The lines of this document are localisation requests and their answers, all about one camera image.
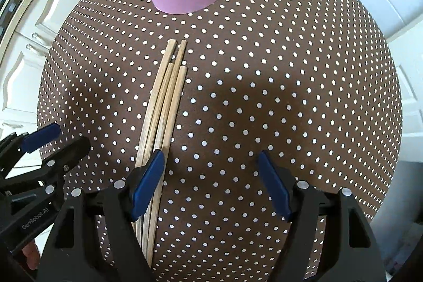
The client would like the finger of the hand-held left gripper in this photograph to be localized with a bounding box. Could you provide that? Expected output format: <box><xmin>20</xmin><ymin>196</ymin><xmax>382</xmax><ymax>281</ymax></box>
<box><xmin>0</xmin><ymin>122</ymin><xmax>62</xmax><ymax>170</ymax></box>
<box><xmin>0</xmin><ymin>136</ymin><xmax>92</xmax><ymax>197</ymax></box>

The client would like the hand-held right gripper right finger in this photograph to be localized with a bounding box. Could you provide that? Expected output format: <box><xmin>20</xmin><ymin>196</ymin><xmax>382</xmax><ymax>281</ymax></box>
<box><xmin>257</xmin><ymin>150</ymin><xmax>385</xmax><ymax>282</ymax></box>

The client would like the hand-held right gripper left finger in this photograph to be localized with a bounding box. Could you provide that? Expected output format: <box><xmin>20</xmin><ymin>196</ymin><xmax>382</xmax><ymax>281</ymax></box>
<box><xmin>41</xmin><ymin>150</ymin><xmax>165</xmax><ymax>282</ymax></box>

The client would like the wooden chopstick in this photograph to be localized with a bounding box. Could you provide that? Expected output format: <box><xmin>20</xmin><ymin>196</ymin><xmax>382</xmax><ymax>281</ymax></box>
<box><xmin>137</xmin><ymin>62</ymin><xmax>174</xmax><ymax>246</ymax></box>
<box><xmin>134</xmin><ymin>39</ymin><xmax>176</xmax><ymax>236</ymax></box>
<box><xmin>145</xmin><ymin>66</ymin><xmax>188</xmax><ymax>267</ymax></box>

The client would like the wooden chopsticks bundle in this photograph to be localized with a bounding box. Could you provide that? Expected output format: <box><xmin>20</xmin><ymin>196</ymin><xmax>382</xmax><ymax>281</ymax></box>
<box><xmin>141</xmin><ymin>40</ymin><xmax>188</xmax><ymax>256</ymax></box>

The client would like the person's left hand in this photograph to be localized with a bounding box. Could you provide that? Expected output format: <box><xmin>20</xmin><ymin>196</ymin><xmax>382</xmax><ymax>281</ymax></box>
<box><xmin>21</xmin><ymin>240</ymin><xmax>42</xmax><ymax>270</ymax></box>

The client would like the brown polka dot tablecloth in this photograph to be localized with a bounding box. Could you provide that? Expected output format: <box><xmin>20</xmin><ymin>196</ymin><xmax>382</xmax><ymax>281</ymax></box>
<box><xmin>36</xmin><ymin>0</ymin><xmax>404</xmax><ymax>282</ymax></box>

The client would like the cream kitchen cabinet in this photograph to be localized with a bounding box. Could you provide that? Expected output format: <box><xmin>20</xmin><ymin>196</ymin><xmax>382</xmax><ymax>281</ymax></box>
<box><xmin>0</xmin><ymin>0</ymin><xmax>133</xmax><ymax>239</ymax></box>

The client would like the white door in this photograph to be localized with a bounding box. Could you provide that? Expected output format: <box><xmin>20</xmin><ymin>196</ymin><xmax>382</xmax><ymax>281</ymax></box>
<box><xmin>385</xmin><ymin>22</ymin><xmax>423</xmax><ymax>167</ymax></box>

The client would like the metal cabinet handle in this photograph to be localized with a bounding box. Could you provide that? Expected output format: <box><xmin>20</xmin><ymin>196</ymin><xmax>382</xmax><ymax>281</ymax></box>
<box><xmin>31</xmin><ymin>31</ymin><xmax>50</xmax><ymax>46</ymax></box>
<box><xmin>26</xmin><ymin>43</ymin><xmax>45</xmax><ymax>56</ymax></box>

